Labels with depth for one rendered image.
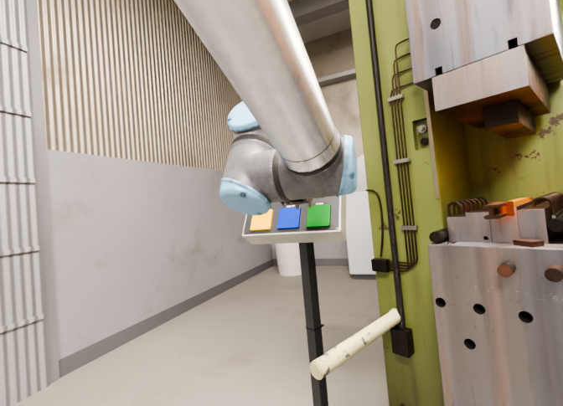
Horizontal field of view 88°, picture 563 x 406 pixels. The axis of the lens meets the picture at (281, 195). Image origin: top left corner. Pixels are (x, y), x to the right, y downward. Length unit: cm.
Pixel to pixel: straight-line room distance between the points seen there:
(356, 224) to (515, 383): 317
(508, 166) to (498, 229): 51
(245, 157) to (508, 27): 70
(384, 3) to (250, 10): 105
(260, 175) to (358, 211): 348
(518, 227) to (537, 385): 33
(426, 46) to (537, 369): 82
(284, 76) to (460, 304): 73
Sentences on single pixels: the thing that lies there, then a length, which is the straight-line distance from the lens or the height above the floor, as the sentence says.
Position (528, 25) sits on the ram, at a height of 140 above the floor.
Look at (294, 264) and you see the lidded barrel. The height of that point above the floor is 17.
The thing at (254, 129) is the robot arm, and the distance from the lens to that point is 54.
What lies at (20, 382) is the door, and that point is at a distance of 267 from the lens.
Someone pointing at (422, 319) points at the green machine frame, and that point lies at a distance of 118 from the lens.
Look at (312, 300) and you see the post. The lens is 111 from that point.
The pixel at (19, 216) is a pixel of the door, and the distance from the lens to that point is 252.
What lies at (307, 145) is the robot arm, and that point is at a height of 112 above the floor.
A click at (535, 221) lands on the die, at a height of 96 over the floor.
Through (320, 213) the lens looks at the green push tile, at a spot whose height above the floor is 101.
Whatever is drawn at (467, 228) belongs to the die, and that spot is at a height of 95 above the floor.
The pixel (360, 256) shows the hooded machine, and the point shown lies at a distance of 399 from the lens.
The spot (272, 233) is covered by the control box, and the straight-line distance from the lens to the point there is 96.
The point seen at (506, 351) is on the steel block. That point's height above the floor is 68.
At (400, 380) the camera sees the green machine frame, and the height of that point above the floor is 38.
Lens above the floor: 105
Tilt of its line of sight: 2 degrees up
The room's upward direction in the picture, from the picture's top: 5 degrees counter-clockwise
